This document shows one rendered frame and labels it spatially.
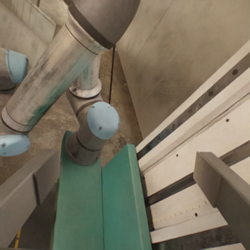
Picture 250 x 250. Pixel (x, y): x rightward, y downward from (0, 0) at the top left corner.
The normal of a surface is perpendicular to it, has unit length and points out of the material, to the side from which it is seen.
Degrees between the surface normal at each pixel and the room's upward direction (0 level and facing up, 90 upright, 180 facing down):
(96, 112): 8
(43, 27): 90
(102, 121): 7
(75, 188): 0
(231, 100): 90
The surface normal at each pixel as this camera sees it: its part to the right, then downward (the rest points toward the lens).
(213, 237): -0.86, -0.23
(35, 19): -0.47, 0.45
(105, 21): 0.27, 0.61
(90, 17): -0.10, 0.39
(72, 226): 0.49, -0.58
